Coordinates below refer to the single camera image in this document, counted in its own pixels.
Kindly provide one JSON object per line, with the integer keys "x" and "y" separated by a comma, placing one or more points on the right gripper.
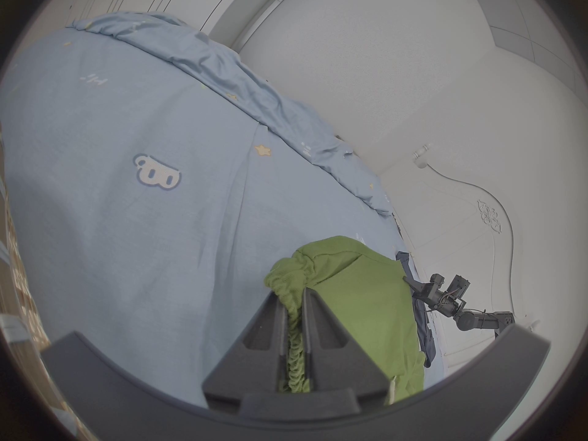
{"x": 434, "y": 299}

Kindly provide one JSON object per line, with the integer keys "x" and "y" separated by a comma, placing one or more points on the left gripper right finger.
{"x": 340, "y": 365}

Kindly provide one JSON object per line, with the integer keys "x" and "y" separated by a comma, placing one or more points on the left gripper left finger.
{"x": 248, "y": 365}

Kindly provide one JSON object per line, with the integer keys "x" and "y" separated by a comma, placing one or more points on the green shorts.
{"x": 358, "y": 301}

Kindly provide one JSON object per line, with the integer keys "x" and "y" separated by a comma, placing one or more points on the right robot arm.
{"x": 466, "y": 320}

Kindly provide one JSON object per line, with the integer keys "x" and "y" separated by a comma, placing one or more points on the dark blue T-shirt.
{"x": 427, "y": 342}

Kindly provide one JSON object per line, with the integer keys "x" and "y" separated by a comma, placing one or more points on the pale blue quilt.
{"x": 229, "y": 76}

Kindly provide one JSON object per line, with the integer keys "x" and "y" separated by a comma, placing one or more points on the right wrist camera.
{"x": 437, "y": 280}

